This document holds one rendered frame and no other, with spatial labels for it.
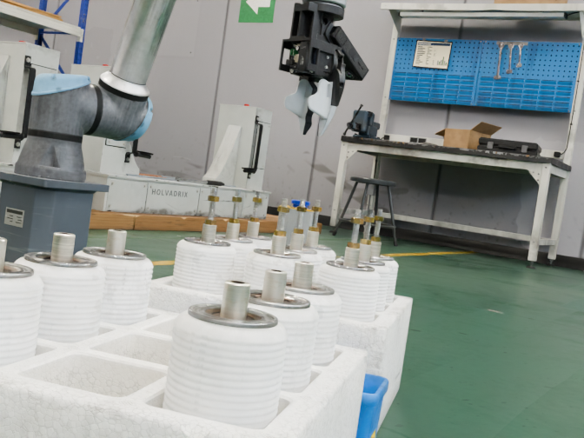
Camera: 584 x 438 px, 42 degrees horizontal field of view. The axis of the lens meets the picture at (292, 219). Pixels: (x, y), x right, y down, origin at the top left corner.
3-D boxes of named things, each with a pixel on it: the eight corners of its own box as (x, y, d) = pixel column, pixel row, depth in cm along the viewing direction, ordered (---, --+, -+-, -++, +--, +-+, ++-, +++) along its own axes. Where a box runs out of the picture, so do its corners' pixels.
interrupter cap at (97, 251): (69, 254, 89) (70, 248, 89) (102, 250, 97) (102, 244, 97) (128, 264, 87) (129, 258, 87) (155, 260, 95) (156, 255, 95)
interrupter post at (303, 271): (288, 289, 85) (292, 261, 85) (293, 288, 88) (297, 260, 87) (308, 294, 85) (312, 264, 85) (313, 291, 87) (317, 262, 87)
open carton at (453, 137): (453, 152, 608) (457, 124, 606) (497, 156, 580) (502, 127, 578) (432, 147, 586) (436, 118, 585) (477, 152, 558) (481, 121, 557)
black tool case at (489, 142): (483, 154, 579) (485, 141, 579) (540, 161, 563) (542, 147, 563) (476, 150, 548) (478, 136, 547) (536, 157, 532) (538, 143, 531)
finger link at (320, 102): (298, 131, 125) (301, 76, 126) (323, 136, 129) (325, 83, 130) (312, 129, 123) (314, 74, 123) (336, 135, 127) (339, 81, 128)
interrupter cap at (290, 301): (222, 301, 72) (223, 294, 72) (247, 293, 79) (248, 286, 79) (299, 315, 70) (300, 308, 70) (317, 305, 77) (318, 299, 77)
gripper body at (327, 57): (276, 74, 128) (286, 2, 127) (312, 83, 134) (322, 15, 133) (308, 73, 122) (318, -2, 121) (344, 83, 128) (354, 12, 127)
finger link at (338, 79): (316, 107, 128) (318, 56, 129) (323, 109, 130) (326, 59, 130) (336, 103, 125) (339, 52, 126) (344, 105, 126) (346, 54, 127)
